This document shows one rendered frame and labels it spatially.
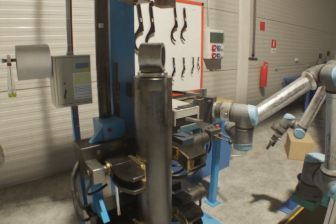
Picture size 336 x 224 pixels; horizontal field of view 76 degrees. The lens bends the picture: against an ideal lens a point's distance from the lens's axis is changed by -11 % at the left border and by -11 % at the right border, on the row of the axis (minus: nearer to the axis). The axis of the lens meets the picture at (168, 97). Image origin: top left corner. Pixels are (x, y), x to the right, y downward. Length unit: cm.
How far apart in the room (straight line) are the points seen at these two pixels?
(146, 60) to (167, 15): 263
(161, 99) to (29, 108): 218
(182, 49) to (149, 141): 285
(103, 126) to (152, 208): 57
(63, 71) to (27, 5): 137
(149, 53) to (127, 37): 45
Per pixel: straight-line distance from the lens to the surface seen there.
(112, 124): 147
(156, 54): 122
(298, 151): 394
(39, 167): 341
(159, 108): 124
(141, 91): 123
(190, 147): 155
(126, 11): 167
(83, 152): 142
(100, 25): 150
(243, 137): 112
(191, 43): 413
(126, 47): 165
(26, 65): 187
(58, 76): 193
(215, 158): 246
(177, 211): 181
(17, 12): 310
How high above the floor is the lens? 163
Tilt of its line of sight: 12 degrees down
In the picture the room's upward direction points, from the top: straight up
